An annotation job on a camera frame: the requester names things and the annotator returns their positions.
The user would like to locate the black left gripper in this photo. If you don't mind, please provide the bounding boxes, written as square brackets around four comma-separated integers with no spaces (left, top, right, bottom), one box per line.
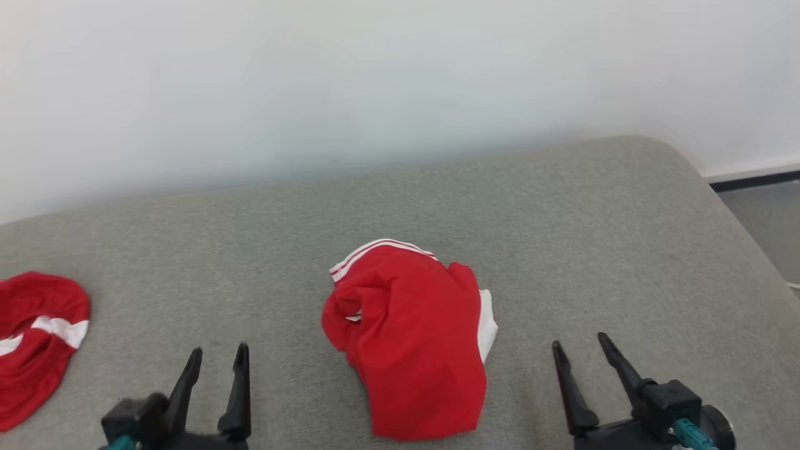
[134,342,252,450]

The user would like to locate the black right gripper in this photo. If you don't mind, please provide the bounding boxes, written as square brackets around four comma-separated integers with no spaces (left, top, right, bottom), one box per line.
[551,332,685,450]

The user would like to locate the red basketball jersey white sleeves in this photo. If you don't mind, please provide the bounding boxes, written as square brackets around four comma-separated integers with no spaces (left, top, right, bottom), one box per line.
[321,238,499,442]

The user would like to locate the red shorts with white stripe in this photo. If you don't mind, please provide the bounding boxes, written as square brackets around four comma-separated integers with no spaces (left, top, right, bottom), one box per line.
[0,271,91,433]

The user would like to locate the grey fabric sofa seat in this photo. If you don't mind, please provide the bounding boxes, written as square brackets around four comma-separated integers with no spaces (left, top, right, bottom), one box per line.
[0,136,800,450]

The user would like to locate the black skirting board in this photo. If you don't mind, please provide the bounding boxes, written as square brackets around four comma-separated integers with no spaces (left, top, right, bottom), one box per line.
[707,170,800,192]

